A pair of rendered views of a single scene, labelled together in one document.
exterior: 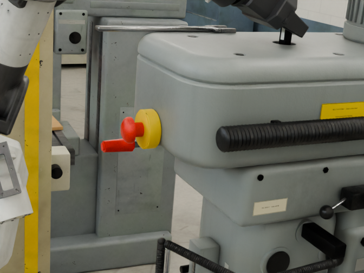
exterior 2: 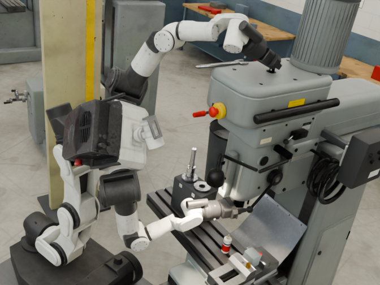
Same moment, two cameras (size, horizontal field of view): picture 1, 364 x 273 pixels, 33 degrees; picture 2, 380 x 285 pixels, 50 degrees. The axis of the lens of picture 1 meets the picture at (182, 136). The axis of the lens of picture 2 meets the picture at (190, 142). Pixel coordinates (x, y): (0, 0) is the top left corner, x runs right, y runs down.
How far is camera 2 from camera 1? 0.68 m
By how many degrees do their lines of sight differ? 16
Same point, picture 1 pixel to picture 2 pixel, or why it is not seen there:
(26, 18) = (157, 57)
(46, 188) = not seen: hidden behind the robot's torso
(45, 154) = (96, 90)
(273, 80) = (274, 95)
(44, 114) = (96, 68)
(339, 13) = not seen: outside the picture
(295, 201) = (274, 137)
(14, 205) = (159, 141)
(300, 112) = (281, 105)
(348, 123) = (298, 109)
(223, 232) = (241, 149)
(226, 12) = not seen: outside the picture
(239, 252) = (249, 157)
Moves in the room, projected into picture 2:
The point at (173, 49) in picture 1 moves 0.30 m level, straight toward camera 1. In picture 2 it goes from (234, 81) to (259, 120)
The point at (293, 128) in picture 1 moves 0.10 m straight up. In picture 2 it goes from (280, 113) to (287, 86)
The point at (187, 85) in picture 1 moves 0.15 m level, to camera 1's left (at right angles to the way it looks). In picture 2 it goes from (242, 98) to (199, 94)
